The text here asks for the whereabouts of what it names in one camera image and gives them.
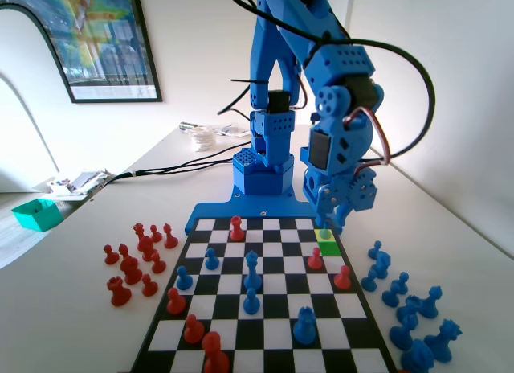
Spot black and white chessboard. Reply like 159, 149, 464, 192
128, 216, 399, 373

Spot blue chess bishop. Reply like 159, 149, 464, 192
381, 271, 410, 309
417, 285, 444, 320

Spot red chess bishop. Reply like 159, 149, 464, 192
162, 223, 180, 250

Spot blue chess queen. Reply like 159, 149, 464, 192
423, 318, 463, 364

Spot red chess knight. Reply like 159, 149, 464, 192
137, 236, 159, 263
119, 256, 144, 286

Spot red chess rook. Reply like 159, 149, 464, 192
105, 275, 133, 308

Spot red pawn top row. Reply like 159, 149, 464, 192
229, 215, 247, 243

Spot white stacked parts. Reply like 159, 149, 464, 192
188, 125, 218, 154

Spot white paper pile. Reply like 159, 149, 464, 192
45, 168, 118, 202

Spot framed map poster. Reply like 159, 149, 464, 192
0, 0, 164, 105

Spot teal plastic box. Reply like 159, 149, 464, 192
10, 198, 65, 233

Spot red white servo wire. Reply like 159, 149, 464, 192
344, 105, 394, 167

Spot blue base plate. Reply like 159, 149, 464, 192
184, 186, 345, 236

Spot black servo cable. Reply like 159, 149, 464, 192
216, 84, 254, 123

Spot black table cable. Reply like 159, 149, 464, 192
103, 144, 244, 186
103, 155, 238, 187

